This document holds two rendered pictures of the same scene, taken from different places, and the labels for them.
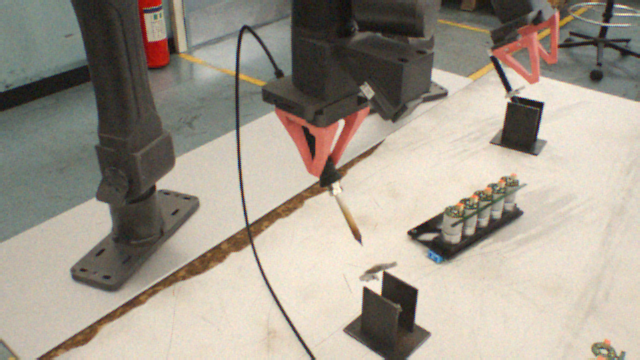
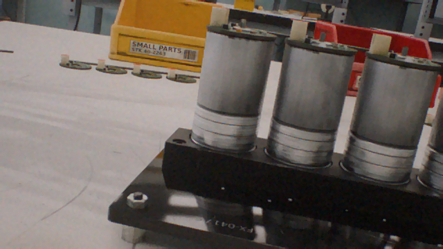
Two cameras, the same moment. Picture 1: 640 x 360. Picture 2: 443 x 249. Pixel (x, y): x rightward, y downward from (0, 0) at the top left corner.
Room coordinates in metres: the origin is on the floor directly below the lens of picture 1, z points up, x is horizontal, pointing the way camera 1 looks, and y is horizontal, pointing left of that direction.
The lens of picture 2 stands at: (0.80, -0.13, 0.82)
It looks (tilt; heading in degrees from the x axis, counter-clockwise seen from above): 15 degrees down; 226
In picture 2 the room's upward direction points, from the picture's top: 9 degrees clockwise
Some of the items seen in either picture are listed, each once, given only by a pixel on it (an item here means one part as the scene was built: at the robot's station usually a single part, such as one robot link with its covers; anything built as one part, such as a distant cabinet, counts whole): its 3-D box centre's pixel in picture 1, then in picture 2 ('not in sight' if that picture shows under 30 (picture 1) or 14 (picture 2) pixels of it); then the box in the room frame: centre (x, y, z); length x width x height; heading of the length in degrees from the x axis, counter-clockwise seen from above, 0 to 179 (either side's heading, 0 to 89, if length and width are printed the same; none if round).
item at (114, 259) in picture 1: (135, 213); not in sight; (0.63, 0.24, 0.79); 0.20 x 0.07 x 0.08; 159
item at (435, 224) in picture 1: (466, 224); (370, 229); (0.65, -0.20, 0.76); 0.16 x 0.07 x 0.01; 129
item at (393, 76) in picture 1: (369, 77); not in sight; (0.49, -0.04, 1.04); 0.11 x 0.07 x 0.06; 47
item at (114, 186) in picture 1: (134, 170); not in sight; (0.63, 0.23, 0.85); 0.09 x 0.06 x 0.06; 156
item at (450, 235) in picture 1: (452, 227); not in sight; (0.60, -0.17, 0.79); 0.02 x 0.02 x 0.05
